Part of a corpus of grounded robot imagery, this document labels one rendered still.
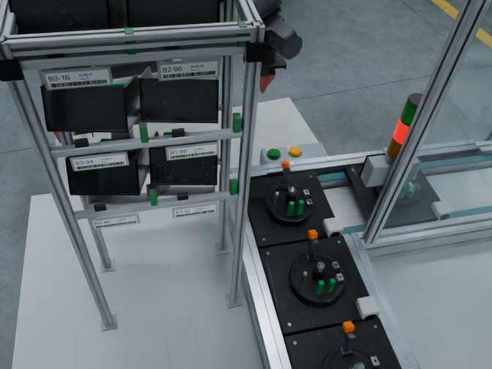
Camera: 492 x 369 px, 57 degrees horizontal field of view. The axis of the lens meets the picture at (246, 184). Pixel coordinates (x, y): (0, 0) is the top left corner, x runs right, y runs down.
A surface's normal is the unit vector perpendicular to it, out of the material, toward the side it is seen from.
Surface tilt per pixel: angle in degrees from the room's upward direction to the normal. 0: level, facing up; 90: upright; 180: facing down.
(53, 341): 0
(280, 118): 0
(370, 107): 0
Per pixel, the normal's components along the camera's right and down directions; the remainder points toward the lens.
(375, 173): 0.22, 0.73
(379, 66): 0.06, -0.66
